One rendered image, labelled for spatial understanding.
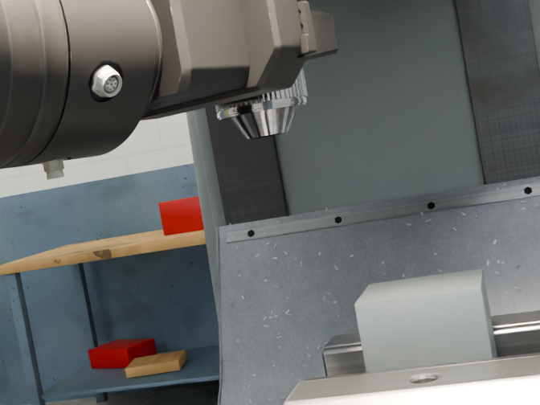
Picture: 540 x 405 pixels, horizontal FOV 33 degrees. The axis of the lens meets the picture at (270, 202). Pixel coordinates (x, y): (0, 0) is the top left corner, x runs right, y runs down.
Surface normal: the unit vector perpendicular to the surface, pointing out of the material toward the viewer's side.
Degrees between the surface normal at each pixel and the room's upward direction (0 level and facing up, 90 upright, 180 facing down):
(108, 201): 90
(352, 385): 0
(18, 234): 90
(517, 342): 90
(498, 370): 0
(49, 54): 100
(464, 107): 90
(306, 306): 64
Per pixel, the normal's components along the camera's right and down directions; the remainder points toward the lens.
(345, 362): -0.24, 0.09
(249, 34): -0.63, 0.14
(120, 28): 0.77, -0.07
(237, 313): -0.25, -0.36
